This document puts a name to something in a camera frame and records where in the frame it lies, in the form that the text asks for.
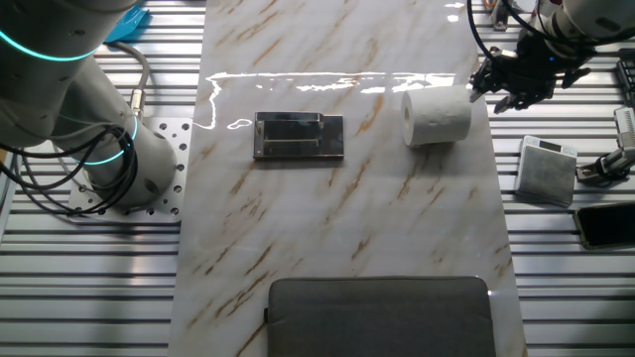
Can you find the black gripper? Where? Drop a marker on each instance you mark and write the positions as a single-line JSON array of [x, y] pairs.
[[538, 67]]

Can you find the white toilet paper roll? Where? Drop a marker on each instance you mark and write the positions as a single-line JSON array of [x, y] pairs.
[[436, 116]]

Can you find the chrome paper roll shelf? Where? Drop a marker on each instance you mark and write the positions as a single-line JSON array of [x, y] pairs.
[[297, 136]]

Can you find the silver digital kitchen scale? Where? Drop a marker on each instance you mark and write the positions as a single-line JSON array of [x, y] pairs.
[[546, 173]]

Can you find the black smartphone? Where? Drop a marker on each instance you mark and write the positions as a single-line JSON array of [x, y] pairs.
[[607, 225]]

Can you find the marble pattern mat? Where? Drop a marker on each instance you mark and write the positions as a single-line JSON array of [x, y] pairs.
[[322, 223]]

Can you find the grey fabric laptop sleeve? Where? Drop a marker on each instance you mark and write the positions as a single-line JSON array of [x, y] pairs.
[[382, 317]]

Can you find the blue toy shovel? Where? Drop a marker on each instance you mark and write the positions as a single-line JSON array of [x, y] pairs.
[[126, 25]]

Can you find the silver box camera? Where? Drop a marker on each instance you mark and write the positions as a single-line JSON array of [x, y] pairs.
[[626, 126]]

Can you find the camera clamp stand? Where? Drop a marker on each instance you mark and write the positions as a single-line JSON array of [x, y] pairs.
[[607, 166]]

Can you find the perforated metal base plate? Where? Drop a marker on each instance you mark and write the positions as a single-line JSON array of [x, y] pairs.
[[173, 163]]

